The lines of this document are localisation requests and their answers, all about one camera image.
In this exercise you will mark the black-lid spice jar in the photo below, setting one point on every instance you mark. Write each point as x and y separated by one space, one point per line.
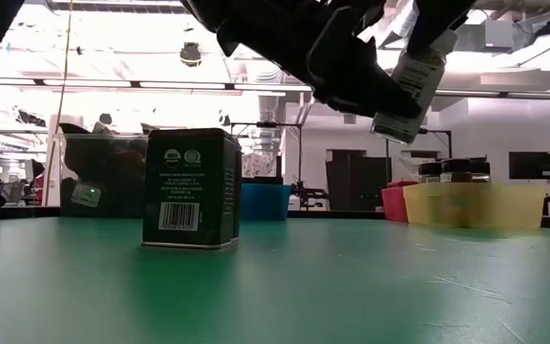
430 168

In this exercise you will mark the blue plastic bin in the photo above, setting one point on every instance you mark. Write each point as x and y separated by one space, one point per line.
265 203

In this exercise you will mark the overhead rig crossbar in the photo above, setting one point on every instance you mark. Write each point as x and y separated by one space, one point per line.
518 95

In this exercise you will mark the clear plastic storage box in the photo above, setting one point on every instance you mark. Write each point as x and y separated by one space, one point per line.
112 167

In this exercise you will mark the white tag with green light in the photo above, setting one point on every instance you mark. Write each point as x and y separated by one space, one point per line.
85 196

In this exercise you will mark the black background device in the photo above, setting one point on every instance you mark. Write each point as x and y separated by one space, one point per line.
308 196

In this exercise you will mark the black wall monitor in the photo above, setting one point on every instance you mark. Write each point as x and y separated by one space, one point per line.
530 165

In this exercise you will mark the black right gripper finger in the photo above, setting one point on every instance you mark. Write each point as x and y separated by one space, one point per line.
439 19

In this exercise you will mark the black-lid jar orange powder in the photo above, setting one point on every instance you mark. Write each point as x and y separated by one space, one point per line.
455 165

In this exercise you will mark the black ceiling dome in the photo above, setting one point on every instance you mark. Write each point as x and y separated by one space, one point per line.
190 55

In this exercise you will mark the translucent yellow plastic bin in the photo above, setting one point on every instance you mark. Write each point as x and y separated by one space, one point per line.
475 210

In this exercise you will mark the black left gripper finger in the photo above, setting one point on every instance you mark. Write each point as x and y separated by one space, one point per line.
351 71

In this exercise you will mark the red plastic bin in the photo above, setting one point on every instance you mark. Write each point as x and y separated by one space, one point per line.
393 205

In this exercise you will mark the black camera gantry frame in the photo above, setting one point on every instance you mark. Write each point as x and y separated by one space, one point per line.
265 124
439 131

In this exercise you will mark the dark green pepper tin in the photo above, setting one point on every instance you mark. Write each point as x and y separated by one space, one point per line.
184 191

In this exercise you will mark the black aluminium table frame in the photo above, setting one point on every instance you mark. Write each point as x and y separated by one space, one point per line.
323 214

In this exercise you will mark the white-lid seasoning jar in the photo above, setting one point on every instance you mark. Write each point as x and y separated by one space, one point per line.
423 81

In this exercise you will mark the dark cabinet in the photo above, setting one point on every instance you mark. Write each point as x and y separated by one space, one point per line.
342 181

